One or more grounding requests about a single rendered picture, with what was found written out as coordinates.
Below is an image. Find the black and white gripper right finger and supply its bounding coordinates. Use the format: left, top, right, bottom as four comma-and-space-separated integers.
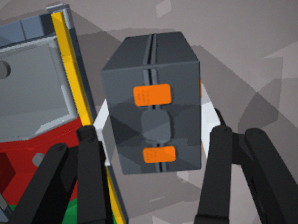
193, 84, 298, 224

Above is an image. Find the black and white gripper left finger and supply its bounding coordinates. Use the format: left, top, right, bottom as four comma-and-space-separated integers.
7, 99, 116, 224

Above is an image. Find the green bin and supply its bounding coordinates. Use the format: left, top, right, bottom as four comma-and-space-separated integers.
9, 198, 117, 224

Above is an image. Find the yellow bar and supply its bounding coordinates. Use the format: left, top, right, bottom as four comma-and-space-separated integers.
51, 11, 126, 224

